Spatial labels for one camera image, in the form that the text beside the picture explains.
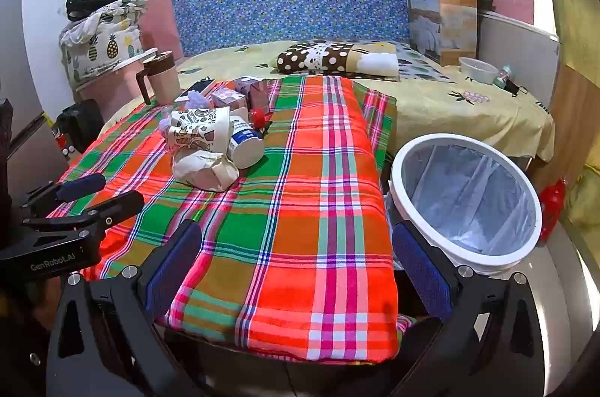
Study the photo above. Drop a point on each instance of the white smartphone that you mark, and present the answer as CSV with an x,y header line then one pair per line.
x,y
197,88

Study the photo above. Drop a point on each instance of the purple drink carton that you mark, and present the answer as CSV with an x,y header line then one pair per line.
x,y
248,87

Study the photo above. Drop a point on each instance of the beige mug brown lid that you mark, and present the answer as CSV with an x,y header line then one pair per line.
x,y
164,83

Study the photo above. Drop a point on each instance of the red detergent bottle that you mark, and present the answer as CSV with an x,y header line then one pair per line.
x,y
552,209

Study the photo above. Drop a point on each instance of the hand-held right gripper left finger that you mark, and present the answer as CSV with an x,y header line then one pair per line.
x,y
176,266

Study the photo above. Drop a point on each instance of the small green bottle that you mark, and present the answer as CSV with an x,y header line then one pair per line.
x,y
502,76

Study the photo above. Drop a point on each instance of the white board panel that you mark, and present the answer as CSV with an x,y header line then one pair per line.
x,y
515,45

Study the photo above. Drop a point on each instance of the grey refrigerator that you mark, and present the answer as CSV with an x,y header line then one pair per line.
x,y
23,50

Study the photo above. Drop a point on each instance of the pink drink carton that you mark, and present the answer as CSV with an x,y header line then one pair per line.
x,y
227,99

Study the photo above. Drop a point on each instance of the black fabric bag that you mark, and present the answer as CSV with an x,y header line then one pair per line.
x,y
79,125

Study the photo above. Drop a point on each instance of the clear plastic bowl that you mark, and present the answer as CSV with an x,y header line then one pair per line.
x,y
478,71

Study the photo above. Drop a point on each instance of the pineapple print storage bag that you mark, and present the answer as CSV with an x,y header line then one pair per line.
x,y
108,45

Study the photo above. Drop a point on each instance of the white round trash bin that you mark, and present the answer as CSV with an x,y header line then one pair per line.
x,y
396,186

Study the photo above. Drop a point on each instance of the yellow curtain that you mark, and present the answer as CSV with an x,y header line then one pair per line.
x,y
576,3

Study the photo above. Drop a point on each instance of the wooden cabinet panel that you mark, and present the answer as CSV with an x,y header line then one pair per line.
x,y
572,111

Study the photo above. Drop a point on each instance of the brown polka dot pillow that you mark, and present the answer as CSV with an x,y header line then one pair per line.
x,y
300,58

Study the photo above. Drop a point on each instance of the small red canister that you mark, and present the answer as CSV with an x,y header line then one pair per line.
x,y
60,140

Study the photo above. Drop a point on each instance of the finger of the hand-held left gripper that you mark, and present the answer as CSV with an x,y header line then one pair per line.
x,y
122,204
82,186

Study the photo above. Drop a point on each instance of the small red bottle cap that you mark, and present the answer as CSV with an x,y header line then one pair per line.
x,y
257,116

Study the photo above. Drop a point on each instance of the plaid tablecloth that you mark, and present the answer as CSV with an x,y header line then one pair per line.
x,y
300,200

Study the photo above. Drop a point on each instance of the white bottle blue label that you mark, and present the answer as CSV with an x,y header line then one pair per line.
x,y
246,139

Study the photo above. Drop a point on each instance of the pink plastic cabinet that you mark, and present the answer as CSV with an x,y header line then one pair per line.
x,y
101,90

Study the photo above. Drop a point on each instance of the translucent plastic bin liner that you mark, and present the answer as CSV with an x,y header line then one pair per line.
x,y
468,191

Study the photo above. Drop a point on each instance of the cardboard box with picture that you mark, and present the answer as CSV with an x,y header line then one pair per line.
x,y
436,17

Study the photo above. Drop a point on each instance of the yellow printed bedsheet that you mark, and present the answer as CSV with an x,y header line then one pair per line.
x,y
468,120

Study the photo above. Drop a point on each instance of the paper bag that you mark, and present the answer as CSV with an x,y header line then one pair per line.
x,y
206,169

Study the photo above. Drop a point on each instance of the black face mask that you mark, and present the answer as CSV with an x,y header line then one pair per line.
x,y
513,87

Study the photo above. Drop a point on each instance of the patterned paper cup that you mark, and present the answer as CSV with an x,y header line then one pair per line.
x,y
197,139
199,118

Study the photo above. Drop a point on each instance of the white fruit print pillow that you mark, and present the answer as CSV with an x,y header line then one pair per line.
x,y
422,66

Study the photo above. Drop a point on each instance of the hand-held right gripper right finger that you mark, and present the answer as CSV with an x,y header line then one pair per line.
x,y
424,273

